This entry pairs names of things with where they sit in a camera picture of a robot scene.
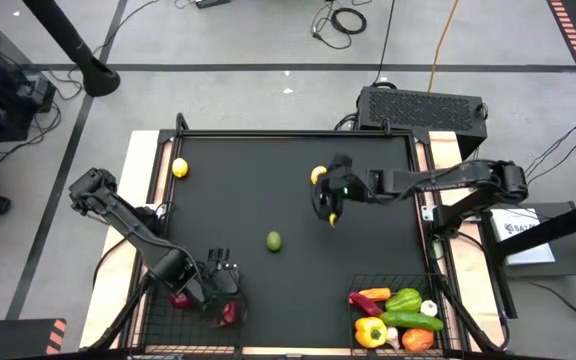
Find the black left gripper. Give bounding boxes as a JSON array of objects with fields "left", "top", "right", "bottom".
[{"left": 202, "top": 248, "right": 246, "bottom": 329}]

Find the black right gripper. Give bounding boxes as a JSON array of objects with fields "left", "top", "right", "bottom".
[{"left": 311, "top": 153, "right": 372, "bottom": 224}]

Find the orange red mango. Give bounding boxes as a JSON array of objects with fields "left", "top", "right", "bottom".
[{"left": 221, "top": 300, "right": 239, "bottom": 327}]

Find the dark red apple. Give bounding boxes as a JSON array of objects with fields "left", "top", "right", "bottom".
[{"left": 168, "top": 291, "right": 193, "bottom": 311}]

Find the orange long pepper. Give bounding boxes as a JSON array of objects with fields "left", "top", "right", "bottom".
[{"left": 356, "top": 287, "right": 393, "bottom": 303}]

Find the red chili pepper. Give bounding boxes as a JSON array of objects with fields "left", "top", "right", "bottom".
[{"left": 348, "top": 291, "right": 385, "bottom": 318}]

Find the green bell pepper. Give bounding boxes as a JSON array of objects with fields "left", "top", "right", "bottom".
[{"left": 384, "top": 287, "right": 424, "bottom": 313}]

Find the yellow bell pepper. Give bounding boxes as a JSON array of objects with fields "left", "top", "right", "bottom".
[{"left": 353, "top": 316, "right": 389, "bottom": 350}]

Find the green cucumber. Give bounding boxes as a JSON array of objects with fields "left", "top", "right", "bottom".
[{"left": 379, "top": 310, "right": 445, "bottom": 333}]

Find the orange round vegetable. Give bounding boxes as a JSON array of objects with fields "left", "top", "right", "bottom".
[{"left": 401, "top": 327, "right": 436, "bottom": 354}]

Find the black perforated computer case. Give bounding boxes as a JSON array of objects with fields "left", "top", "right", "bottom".
[{"left": 356, "top": 85, "right": 489, "bottom": 161}]

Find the light wooden table board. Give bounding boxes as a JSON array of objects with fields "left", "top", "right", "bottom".
[{"left": 78, "top": 128, "right": 508, "bottom": 357}]

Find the white printed sheet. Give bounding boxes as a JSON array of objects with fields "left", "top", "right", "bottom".
[{"left": 489, "top": 207, "right": 557, "bottom": 267}]

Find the dark grey side table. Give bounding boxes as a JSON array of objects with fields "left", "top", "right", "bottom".
[{"left": 477, "top": 199, "right": 576, "bottom": 279}]

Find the black ribbed floor pole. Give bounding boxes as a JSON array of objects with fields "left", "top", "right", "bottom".
[{"left": 20, "top": 0, "right": 122, "bottom": 98}]

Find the black equipment cart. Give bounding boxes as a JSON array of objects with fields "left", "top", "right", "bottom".
[{"left": 0, "top": 25, "right": 59, "bottom": 145}]

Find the black table edge frame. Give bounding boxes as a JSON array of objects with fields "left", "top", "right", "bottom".
[{"left": 153, "top": 112, "right": 452, "bottom": 359}]

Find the black wire basket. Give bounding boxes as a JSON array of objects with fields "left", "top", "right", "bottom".
[
  {"left": 346, "top": 272, "right": 452, "bottom": 357},
  {"left": 137, "top": 287, "right": 248, "bottom": 354}
]

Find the black diagonal frame strut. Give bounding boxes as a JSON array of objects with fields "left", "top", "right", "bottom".
[
  {"left": 435, "top": 274, "right": 503, "bottom": 354},
  {"left": 86, "top": 273, "right": 155, "bottom": 352}
]

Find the black hanging power cable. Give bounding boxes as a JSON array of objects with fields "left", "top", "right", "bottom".
[{"left": 371, "top": 0, "right": 398, "bottom": 85}]

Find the black coiled floor cable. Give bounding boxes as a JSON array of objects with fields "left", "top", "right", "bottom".
[{"left": 310, "top": 0, "right": 369, "bottom": 51}]

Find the yellow orange hanging cable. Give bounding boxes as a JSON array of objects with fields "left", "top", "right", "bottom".
[{"left": 426, "top": 0, "right": 462, "bottom": 94}]

